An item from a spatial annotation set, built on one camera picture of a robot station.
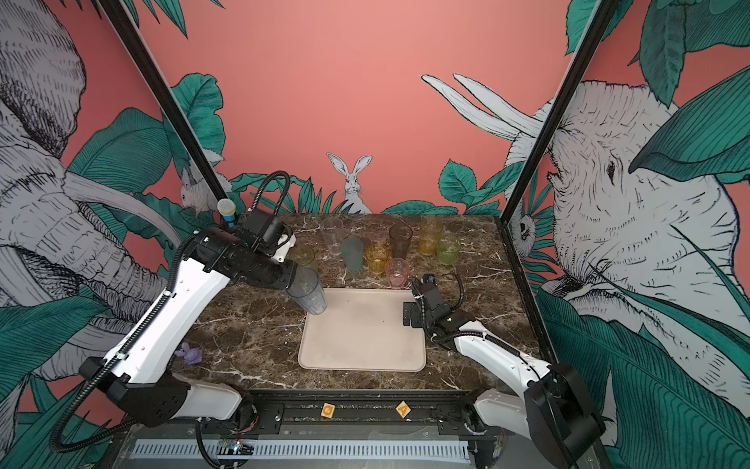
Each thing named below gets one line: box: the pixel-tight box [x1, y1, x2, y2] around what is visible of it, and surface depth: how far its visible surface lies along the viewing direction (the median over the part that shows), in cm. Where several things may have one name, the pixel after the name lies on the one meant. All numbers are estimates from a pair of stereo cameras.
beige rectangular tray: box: [297, 288, 427, 373], surface depth 90 cm
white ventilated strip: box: [131, 439, 471, 461], surface depth 71 cm
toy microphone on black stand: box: [216, 198, 237, 229], surface depth 94 cm
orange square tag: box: [320, 402, 336, 420], surface depth 76 cm
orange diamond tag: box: [394, 399, 413, 420], surface depth 76 cm
